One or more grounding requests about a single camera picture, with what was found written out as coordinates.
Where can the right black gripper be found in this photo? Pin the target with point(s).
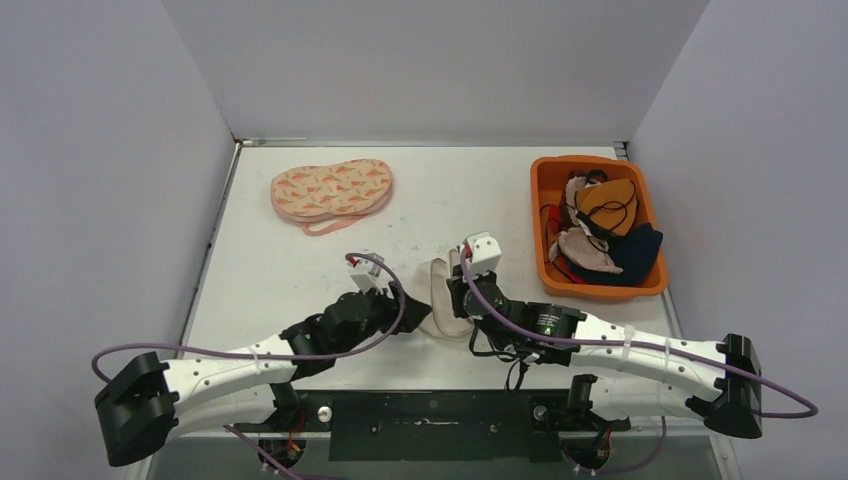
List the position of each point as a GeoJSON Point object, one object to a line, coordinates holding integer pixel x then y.
{"type": "Point", "coordinates": [457, 290]}

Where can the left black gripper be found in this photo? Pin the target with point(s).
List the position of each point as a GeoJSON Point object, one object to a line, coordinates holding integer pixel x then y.
{"type": "Point", "coordinates": [392, 306]}

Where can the round white mesh laundry bag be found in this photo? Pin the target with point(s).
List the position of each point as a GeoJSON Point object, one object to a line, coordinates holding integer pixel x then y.
{"type": "Point", "coordinates": [429, 285]}

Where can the floral mesh laundry bag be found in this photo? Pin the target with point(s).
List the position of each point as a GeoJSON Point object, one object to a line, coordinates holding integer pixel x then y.
{"type": "Point", "coordinates": [324, 199]}

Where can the beige pink lace bra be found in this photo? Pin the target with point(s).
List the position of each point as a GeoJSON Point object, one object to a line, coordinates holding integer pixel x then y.
{"type": "Point", "coordinates": [584, 251]}

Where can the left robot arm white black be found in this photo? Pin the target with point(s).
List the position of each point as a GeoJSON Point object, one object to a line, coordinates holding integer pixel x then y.
{"type": "Point", "coordinates": [151, 401]}

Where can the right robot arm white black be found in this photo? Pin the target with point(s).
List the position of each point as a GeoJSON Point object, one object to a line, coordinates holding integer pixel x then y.
{"type": "Point", "coordinates": [709, 381]}

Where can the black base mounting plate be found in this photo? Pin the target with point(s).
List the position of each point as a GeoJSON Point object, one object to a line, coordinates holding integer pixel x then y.
{"type": "Point", "coordinates": [477, 425]}

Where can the navy blue garment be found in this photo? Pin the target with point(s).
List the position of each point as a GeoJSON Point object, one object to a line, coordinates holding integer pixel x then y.
{"type": "Point", "coordinates": [635, 254]}

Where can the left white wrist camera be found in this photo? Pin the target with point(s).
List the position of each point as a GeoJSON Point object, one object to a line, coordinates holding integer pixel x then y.
{"type": "Point", "coordinates": [365, 271]}

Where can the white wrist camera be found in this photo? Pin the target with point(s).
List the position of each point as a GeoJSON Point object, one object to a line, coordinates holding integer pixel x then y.
{"type": "Point", "coordinates": [483, 253]}
{"type": "Point", "coordinates": [365, 271]}

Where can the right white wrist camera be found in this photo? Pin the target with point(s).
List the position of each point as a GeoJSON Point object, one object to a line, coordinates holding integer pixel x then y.
{"type": "Point", "coordinates": [483, 253]}

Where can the red black strappy garment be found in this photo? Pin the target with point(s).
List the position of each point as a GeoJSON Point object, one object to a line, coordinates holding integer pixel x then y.
{"type": "Point", "coordinates": [554, 225]}

